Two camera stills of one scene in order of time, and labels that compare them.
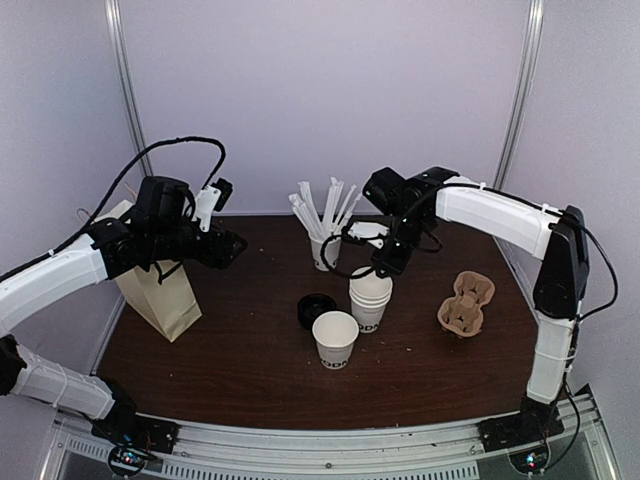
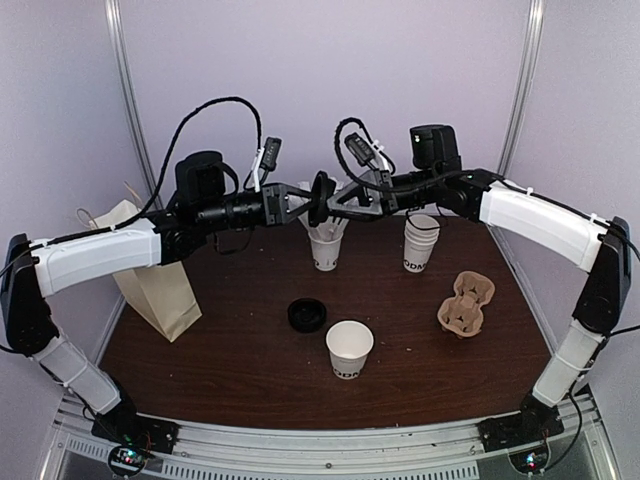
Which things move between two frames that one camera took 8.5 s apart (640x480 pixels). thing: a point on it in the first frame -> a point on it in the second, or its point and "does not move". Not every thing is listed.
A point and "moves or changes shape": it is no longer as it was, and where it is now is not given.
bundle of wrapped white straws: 305,206 does not move
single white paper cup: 334,332 -> 349,343
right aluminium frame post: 524,88 does not move
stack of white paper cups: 370,297 moves or changes shape
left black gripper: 217,253 -> 275,208
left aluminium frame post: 122,48 does not move
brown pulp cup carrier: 462,315 does not move
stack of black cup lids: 312,305 moves or changes shape
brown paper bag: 173,305 does not move
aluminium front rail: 75,451 does not move
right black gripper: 393,265 -> 389,202
